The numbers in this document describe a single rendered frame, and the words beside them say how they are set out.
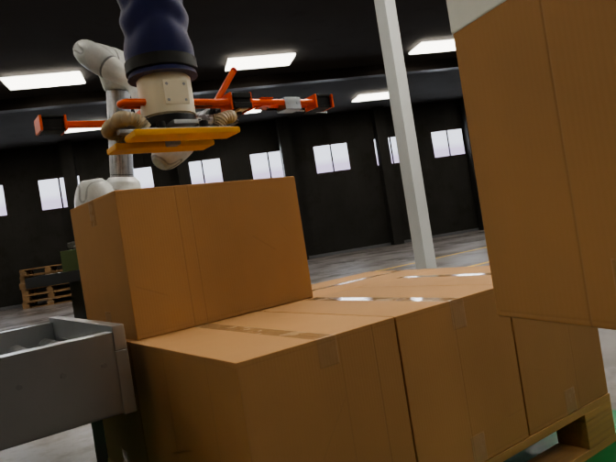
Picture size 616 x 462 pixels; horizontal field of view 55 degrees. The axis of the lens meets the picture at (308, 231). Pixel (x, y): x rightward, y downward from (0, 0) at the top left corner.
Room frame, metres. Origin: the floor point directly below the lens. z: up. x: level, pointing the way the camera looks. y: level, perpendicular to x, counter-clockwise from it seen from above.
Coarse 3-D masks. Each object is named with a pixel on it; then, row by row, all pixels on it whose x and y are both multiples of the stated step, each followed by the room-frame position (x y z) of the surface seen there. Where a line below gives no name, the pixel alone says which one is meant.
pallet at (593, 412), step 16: (608, 400) 1.74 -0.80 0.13; (576, 416) 1.64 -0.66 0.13; (592, 416) 1.68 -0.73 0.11; (608, 416) 1.73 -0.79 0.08; (544, 432) 1.55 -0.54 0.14; (560, 432) 1.73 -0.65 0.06; (576, 432) 1.69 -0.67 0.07; (592, 432) 1.68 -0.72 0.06; (608, 432) 1.72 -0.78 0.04; (512, 448) 1.47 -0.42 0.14; (560, 448) 1.70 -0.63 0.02; (576, 448) 1.69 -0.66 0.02; (592, 448) 1.67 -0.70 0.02
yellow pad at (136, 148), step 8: (120, 144) 1.82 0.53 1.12; (128, 144) 1.84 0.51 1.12; (136, 144) 1.85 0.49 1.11; (144, 144) 1.86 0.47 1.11; (152, 144) 1.88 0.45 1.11; (160, 144) 1.90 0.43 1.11; (184, 144) 1.94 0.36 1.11; (192, 144) 1.96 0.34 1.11; (200, 144) 1.97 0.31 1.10; (208, 144) 1.99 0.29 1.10; (112, 152) 1.86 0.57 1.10; (120, 152) 1.88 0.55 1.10; (128, 152) 1.90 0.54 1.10; (136, 152) 1.92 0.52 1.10; (144, 152) 1.95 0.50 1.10; (152, 152) 1.97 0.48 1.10
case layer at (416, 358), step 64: (256, 320) 1.57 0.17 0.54; (320, 320) 1.40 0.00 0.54; (384, 320) 1.27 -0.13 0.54; (448, 320) 1.38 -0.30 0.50; (512, 320) 1.52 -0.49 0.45; (192, 384) 1.23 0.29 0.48; (256, 384) 1.08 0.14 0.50; (320, 384) 1.16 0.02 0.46; (384, 384) 1.25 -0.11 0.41; (448, 384) 1.36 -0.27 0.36; (512, 384) 1.50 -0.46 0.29; (576, 384) 1.66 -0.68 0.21; (128, 448) 1.67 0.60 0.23; (192, 448) 1.27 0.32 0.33; (256, 448) 1.06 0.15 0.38; (320, 448) 1.14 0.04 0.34; (384, 448) 1.24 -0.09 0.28; (448, 448) 1.34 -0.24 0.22
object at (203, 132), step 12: (204, 120) 1.82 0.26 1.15; (132, 132) 1.67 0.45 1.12; (144, 132) 1.67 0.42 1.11; (156, 132) 1.69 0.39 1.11; (168, 132) 1.71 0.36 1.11; (180, 132) 1.73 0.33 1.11; (192, 132) 1.76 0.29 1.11; (204, 132) 1.78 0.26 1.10; (216, 132) 1.80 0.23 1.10; (228, 132) 1.83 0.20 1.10
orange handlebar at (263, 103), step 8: (120, 104) 1.77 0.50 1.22; (128, 104) 1.78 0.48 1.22; (136, 104) 1.79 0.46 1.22; (144, 104) 1.80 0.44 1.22; (200, 104) 1.91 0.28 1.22; (208, 104) 1.93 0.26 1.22; (216, 104) 1.95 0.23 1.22; (224, 104) 1.96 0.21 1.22; (256, 104) 2.03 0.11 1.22; (264, 104) 2.04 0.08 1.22; (272, 104) 2.06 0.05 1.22; (280, 104) 2.09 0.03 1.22; (304, 104) 2.15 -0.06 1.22; (312, 104) 2.17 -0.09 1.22; (104, 120) 2.01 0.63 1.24
